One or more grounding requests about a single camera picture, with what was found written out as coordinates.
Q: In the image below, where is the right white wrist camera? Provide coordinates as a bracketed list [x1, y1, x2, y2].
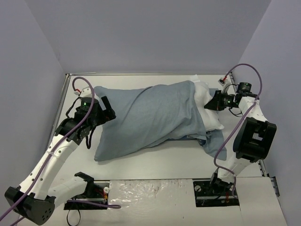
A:
[218, 78, 232, 93]

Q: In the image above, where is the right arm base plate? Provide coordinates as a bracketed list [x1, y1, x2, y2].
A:
[193, 179, 240, 208]

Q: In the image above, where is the purple cable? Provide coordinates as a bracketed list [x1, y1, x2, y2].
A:
[0, 77, 122, 221]
[213, 63, 263, 197]

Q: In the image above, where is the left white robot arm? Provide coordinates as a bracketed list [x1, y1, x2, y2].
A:
[4, 95, 116, 226]

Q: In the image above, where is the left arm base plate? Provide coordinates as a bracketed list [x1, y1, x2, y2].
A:
[63, 181, 110, 210]

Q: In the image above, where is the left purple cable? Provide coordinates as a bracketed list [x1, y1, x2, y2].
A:
[0, 77, 122, 221]

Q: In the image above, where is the white pillow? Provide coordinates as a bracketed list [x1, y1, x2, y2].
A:
[190, 74, 225, 132]

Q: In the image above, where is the blue pillowcase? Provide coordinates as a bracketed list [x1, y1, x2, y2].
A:
[94, 81, 227, 161]

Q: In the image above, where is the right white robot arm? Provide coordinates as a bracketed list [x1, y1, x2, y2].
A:
[205, 82, 277, 194]

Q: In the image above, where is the black loop cable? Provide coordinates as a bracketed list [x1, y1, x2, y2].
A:
[66, 208, 82, 224]

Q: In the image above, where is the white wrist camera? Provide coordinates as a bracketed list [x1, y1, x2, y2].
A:
[218, 78, 232, 93]
[73, 87, 93, 98]

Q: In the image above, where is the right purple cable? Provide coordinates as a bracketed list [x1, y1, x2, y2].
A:
[213, 63, 263, 197]

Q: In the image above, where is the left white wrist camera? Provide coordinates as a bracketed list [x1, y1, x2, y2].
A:
[73, 87, 93, 98]

